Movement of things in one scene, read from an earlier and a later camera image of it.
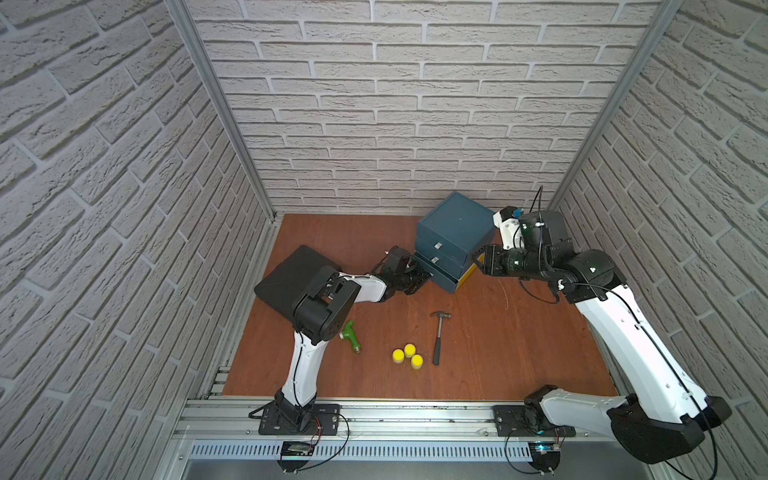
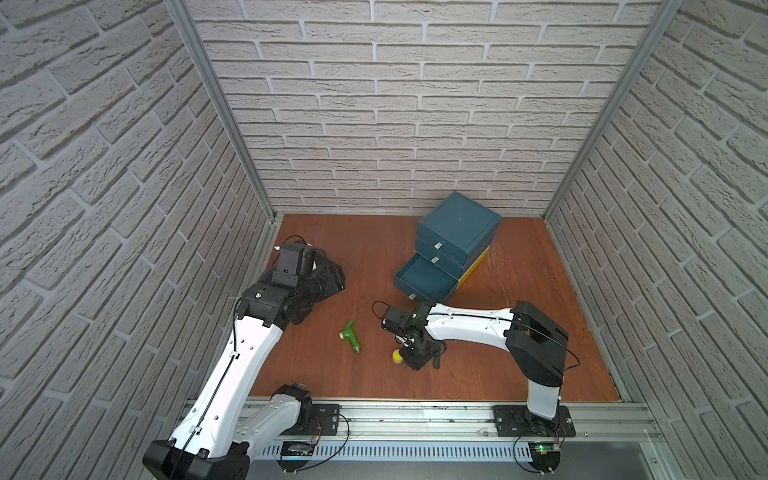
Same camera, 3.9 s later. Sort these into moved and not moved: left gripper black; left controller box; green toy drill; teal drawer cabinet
Moved: left gripper black
Not moved: left controller box; teal drawer cabinet; green toy drill
